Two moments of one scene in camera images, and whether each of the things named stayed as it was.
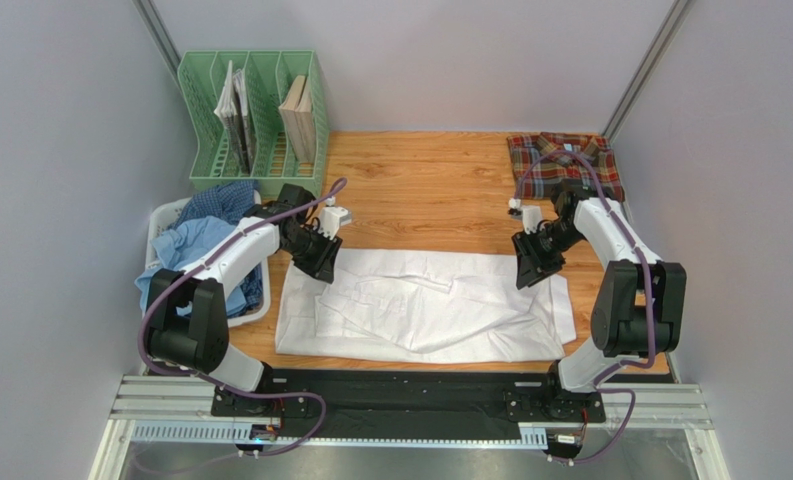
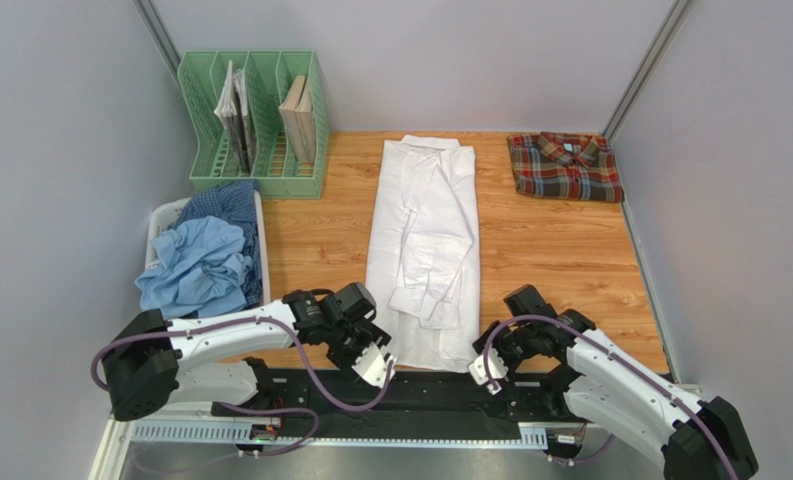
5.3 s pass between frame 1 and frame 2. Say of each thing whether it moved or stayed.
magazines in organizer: stayed
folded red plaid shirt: stayed
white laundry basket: stayed
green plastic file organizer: stayed
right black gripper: moved
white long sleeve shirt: moved
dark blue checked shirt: stayed
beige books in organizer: stayed
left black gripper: moved
